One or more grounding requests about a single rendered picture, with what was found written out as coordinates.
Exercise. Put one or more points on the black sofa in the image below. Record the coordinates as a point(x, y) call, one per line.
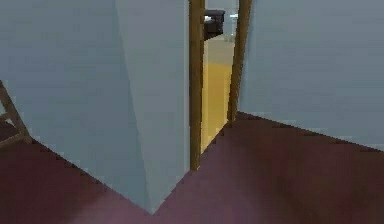
point(213, 23)

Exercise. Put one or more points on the brown wooden chair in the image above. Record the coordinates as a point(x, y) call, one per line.
point(11, 116)

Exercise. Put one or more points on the grey open room door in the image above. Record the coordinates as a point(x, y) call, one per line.
point(156, 100)

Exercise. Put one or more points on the brown wooden door frame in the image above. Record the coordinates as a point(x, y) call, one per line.
point(196, 83)

